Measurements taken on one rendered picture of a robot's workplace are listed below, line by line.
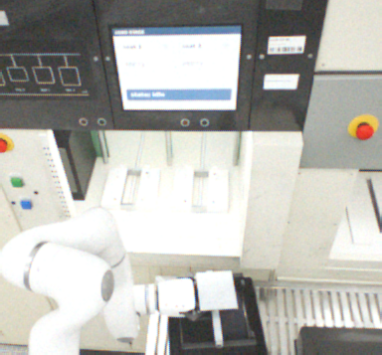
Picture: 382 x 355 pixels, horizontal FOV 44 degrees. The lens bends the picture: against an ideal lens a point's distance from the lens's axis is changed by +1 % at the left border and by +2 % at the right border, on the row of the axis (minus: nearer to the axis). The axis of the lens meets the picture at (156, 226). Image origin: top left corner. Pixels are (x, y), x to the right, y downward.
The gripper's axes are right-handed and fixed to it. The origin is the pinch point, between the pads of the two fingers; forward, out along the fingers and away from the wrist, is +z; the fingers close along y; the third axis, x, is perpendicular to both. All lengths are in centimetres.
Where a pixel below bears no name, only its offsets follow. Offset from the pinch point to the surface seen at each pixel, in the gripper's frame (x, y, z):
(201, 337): -29.0, -2.4, -2.9
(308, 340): -19.8, 5.5, 28.2
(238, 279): -8.6, -10.2, 9.1
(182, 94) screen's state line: 45, -29, -5
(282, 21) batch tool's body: 63, -26, 16
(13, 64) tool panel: 54, -35, -45
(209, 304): 2.6, 4.6, -1.5
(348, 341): -19.7, 6.6, 39.4
